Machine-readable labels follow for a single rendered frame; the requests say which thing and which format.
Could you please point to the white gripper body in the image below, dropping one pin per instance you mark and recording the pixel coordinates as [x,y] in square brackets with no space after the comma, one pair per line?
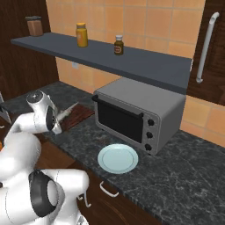
[57,129]

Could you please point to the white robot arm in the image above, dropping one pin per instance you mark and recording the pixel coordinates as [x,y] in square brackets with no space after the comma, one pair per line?
[20,152]

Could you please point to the grey knife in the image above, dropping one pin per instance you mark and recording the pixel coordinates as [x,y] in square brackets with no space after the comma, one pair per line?
[68,110]

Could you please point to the dark wooden cutting board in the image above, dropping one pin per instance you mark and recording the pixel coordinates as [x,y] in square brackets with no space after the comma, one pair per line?
[79,114]

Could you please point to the open wooden drawer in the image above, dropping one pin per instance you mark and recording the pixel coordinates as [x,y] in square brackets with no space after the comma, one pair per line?
[55,158]

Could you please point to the pale blue plate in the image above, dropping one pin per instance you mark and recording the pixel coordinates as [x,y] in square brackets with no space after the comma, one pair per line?
[117,158]

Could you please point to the dark wooden drawer front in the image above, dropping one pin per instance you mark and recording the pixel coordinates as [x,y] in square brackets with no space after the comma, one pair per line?
[117,211]

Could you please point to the dark wooden tall cupboard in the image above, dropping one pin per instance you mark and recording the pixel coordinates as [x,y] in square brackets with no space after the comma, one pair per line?
[20,61]

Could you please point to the black toaster oven knob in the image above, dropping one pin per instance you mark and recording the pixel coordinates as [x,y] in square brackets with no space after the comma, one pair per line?
[149,135]
[148,147]
[150,122]

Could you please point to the yellow bottle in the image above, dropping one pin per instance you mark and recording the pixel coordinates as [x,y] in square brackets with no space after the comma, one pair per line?
[82,36]

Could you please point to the small brown bottle white cap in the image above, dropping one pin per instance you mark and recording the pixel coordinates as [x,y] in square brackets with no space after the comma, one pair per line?
[118,47]

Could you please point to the brown jar with dark lid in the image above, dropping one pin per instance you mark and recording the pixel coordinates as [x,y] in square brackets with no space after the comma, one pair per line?
[34,27]

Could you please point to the grey toaster oven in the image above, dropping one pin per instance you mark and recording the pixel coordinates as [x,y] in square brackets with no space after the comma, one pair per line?
[164,105]

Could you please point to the dark wooden cupboard door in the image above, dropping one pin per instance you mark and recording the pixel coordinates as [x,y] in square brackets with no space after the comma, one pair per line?
[215,58]

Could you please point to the pale wall socket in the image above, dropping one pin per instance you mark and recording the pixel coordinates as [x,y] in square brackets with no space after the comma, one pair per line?
[75,65]

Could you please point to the dark grey wall shelf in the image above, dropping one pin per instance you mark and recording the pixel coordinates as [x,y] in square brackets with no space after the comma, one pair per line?
[132,63]

